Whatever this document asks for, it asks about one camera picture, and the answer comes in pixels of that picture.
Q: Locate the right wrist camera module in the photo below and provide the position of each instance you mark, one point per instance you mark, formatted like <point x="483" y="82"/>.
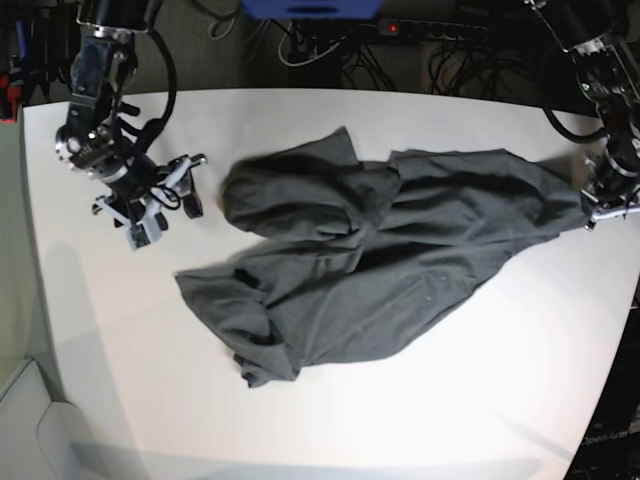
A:
<point x="142" y="234"/>

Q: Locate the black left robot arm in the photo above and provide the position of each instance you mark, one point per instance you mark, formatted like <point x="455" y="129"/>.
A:
<point x="591" y="34"/>

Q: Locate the blue plastic box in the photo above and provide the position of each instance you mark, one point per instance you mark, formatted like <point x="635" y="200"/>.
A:
<point x="311" y="9"/>

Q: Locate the dark grey t-shirt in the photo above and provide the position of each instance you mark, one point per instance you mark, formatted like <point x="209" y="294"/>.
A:
<point x="359" y="258"/>

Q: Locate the black power strip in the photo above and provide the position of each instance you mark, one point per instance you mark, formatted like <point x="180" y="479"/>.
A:
<point x="430" y="30"/>

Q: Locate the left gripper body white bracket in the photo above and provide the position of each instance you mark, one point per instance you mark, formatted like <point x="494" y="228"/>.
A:
<point x="598" y="210"/>

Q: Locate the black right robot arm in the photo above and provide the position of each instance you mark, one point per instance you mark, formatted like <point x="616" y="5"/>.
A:
<point x="96" y="138"/>

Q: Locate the red black clamp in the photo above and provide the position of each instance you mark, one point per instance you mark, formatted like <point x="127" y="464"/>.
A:
<point x="10" y="95"/>

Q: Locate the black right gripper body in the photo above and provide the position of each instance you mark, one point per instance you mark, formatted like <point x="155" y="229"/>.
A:
<point x="139" y="188"/>

